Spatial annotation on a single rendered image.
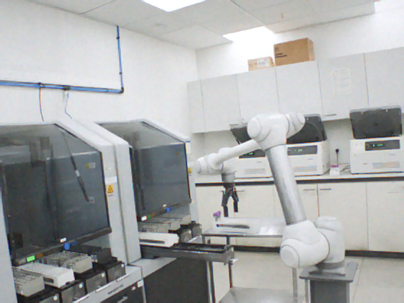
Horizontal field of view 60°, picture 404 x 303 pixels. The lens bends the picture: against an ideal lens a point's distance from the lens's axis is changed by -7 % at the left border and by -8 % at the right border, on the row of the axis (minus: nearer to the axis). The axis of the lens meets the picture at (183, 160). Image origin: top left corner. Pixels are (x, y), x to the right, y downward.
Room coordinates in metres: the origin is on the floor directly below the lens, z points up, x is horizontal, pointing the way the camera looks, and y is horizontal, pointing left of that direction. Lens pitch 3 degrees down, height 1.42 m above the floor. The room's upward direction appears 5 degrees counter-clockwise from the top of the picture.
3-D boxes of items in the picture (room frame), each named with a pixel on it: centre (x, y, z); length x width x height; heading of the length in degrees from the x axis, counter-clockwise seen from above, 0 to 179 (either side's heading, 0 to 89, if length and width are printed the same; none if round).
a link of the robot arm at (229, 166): (2.31, -0.26, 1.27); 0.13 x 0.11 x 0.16; 124
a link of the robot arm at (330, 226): (1.75, -0.68, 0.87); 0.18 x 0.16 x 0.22; 124
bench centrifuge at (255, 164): (4.56, -0.90, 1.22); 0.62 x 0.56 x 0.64; 147
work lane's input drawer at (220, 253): (2.11, 0.08, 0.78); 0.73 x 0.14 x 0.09; 59
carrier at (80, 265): (1.75, 0.55, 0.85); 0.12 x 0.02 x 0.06; 149
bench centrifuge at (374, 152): (3.81, -2.13, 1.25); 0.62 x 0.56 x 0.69; 148
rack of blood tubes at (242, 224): (2.30, -0.29, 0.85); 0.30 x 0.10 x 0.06; 55
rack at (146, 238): (2.20, 0.23, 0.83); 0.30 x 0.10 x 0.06; 59
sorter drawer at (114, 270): (2.00, 0.67, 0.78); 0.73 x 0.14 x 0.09; 59
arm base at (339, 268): (1.78, -0.70, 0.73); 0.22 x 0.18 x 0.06; 149
